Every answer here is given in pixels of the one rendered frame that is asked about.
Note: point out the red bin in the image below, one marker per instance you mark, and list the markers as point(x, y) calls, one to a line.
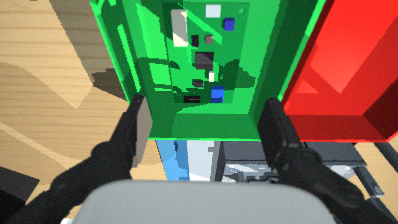
point(345, 85)

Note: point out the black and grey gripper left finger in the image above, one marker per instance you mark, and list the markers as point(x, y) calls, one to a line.
point(110, 161)

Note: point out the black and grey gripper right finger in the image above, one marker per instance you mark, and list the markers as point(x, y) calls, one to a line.
point(303, 168)

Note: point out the green circuit board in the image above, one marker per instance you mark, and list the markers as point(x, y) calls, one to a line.
point(204, 41)

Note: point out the green bin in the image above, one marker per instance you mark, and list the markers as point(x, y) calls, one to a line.
point(275, 37)

